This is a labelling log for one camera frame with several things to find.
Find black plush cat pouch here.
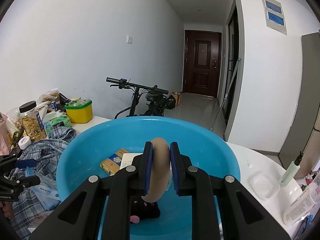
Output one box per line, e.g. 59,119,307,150
130,196,161,224

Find beige round disc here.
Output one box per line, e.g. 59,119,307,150
142,138,170,203

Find person left hand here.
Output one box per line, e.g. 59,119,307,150
0,201,14,219

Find plaid blue shirt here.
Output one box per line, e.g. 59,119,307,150
9,127,76,239

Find small white jar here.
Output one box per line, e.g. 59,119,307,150
18,136,32,150

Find pink bag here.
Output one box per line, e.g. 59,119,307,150
0,113,11,155

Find clear plastic tray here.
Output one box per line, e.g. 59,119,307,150
248,171,280,201

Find blue Maison packet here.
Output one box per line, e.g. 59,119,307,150
31,185,61,211

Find green tissue pack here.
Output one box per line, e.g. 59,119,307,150
43,112,72,137

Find clear jar black lid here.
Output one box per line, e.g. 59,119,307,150
19,101,47,142

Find white lotion bottle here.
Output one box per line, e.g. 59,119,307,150
283,178,319,225

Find gold cigarette pack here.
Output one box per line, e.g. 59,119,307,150
100,148,130,176

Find green pump bottle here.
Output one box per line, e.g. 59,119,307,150
278,151,304,187

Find yellow tub green rim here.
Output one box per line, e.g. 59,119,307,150
65,99,93,124

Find snack bags pile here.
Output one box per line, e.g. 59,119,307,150
36,88,71,105

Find blue plastic basin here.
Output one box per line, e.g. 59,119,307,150
56,116,241,239

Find cream box left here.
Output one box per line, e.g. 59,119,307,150
120,153,141,169

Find black bicycle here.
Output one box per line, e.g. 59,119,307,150
106,77,177,119

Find grey refrigerator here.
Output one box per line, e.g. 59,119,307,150
279,32,319,178

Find leaning mop pole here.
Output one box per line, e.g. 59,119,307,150
210,58,241,132

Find dark brown door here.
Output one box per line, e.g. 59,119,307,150
182,30,222,98

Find white wall switch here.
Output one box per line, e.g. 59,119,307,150
126,35,133,44

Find grey wall panel blue labels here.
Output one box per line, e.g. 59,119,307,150
262,0,287,35

